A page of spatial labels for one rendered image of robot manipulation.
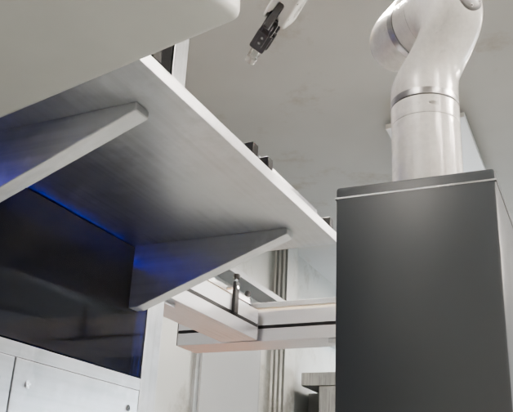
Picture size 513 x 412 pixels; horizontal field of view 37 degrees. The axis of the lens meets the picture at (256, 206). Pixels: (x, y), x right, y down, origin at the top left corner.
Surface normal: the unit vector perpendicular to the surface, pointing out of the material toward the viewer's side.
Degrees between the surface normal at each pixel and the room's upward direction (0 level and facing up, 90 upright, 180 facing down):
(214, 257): 90
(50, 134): 90
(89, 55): 180
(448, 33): 128
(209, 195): 180
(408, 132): 90
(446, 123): 90
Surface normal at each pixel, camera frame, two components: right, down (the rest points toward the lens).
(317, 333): -0.43, -0.36
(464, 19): 0.37, 0.29
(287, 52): -0.04, 0.93
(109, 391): 0.90, -0.12
